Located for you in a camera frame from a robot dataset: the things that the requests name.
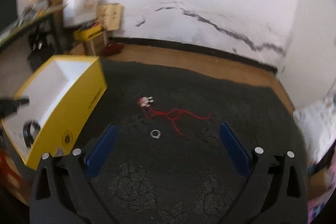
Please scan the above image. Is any black monitor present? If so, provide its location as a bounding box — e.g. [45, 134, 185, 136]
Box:
[0, 0, 18, 31]

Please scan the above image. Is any white paper bag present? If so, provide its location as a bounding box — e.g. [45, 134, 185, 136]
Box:
[63, 0, 98, 28]

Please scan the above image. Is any black speaker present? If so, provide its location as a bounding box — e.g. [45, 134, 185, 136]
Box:
[28, 28, 53, 54]

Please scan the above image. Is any yellow cardboard box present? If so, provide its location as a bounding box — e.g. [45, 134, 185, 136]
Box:
[73, 23, 104, 42]

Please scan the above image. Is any brown kraft paper bag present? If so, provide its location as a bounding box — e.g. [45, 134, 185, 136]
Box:
[100, 3, 123, 31]

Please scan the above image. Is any red string necklace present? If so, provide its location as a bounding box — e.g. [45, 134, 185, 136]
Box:
[136, 95, 213, 136]

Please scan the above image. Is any black desk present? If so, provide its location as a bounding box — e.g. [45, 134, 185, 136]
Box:
[0, 3, 66, 57]

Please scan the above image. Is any black patterned table cloth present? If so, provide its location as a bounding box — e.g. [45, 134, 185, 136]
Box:
[74, 60, 307, 223]

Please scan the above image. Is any yellow white open box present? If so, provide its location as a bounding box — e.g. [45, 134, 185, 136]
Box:
[2, 55, 107, 170]

